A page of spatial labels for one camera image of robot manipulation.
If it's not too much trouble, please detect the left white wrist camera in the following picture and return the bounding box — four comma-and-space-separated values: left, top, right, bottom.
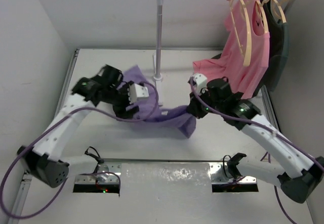
127, 81, 149, 104

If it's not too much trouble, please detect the pink t shirt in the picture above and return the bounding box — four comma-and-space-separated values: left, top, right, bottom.
192, 0, 270, 99

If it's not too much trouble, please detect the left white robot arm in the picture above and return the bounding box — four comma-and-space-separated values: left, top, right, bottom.
18, 65, 149, 188

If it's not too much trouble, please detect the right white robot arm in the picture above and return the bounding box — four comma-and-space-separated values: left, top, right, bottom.
187, 73, 323, 203

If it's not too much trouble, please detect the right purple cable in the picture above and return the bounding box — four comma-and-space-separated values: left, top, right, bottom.
189, 82, 324, 224

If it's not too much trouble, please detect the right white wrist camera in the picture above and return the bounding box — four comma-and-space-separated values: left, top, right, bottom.
190, 73, 208, 91

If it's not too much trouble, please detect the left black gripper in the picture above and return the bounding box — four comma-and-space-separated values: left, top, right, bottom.
105, 82, 138, 119

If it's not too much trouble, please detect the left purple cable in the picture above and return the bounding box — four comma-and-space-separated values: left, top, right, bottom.
0, 81, 159, 219

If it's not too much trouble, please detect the beige hanger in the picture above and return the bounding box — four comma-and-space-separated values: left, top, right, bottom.
271, 0, 289, 24
226, 0, 255, 67
255, 0, 270, 33

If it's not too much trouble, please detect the beige hanger in dark shirt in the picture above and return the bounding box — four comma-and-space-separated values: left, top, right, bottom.
271, 0, 289, 24

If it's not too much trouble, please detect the beige hanger in pink shirt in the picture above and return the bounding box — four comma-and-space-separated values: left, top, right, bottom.
255, 0, 270, 33

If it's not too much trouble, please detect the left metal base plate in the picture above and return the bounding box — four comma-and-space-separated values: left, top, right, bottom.
74, 162, 122, 185

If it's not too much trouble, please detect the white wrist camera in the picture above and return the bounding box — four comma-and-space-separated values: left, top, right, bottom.
190, 73, 208, 91
127, 81, 149, 104

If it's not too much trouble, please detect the purple t shirt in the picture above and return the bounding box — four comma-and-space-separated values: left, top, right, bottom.
120, 65, 197, 139

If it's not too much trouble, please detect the metal base plate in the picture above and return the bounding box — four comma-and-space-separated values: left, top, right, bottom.
209, 161, 257, 185
74, 162, 122, 185

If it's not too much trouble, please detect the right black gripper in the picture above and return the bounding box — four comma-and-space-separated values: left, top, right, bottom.
187, 86, 223, 118

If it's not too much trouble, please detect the dark grey t shirt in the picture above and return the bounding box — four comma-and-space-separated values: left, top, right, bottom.
211, 0, 290, 99

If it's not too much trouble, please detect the purple cable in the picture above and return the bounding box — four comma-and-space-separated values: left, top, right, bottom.
0, 81, 159, 219
189, 82, 324, 224

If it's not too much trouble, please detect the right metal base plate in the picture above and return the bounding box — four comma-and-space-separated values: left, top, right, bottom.
209, 161, 257, 185

